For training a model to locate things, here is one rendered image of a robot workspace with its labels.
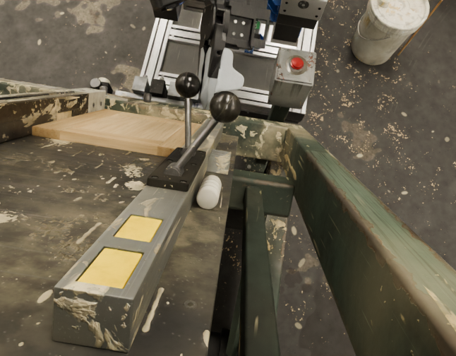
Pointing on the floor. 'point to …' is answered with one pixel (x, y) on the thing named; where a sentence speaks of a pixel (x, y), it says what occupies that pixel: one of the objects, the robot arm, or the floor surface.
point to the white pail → (387, 28)
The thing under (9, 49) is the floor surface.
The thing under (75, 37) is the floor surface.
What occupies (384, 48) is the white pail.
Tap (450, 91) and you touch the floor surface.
